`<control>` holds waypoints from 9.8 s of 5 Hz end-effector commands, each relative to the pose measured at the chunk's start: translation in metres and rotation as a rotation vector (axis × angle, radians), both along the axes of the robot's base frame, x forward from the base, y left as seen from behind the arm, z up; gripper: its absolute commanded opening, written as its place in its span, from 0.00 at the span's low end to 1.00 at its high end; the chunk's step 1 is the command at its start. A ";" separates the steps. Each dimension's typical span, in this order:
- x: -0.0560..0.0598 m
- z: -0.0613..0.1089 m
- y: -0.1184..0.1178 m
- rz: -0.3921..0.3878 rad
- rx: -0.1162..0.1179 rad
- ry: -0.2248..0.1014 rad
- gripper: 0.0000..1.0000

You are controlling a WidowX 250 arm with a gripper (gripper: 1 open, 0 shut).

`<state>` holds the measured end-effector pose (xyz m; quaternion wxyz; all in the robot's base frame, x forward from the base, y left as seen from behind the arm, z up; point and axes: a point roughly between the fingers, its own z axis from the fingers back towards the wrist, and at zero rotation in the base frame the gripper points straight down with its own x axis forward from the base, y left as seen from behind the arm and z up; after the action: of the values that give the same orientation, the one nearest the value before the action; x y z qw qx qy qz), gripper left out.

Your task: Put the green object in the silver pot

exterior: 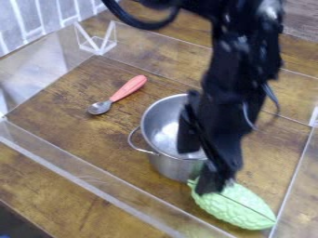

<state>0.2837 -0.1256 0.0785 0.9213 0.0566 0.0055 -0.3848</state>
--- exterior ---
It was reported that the clear acrylic corner bracket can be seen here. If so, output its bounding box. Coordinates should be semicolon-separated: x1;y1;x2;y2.
73;21;116;56

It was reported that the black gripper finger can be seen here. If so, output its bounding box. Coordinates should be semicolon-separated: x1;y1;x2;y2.
195;161;232;195

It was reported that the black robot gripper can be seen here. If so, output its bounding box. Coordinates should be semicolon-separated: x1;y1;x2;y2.
176;40;283;180

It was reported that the silver metal pot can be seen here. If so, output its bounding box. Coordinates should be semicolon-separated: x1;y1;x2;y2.
128;94;205;183

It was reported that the red-handled metal spoon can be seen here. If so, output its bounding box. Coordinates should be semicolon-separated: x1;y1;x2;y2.
86;75;148;115

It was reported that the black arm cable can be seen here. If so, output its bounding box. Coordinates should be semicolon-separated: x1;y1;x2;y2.
100;0;181;32

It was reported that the green bumpy gourd toy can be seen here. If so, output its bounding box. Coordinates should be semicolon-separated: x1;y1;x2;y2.
185;179;276;231

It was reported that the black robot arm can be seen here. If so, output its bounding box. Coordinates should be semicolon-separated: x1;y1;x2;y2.
139;0;283;195

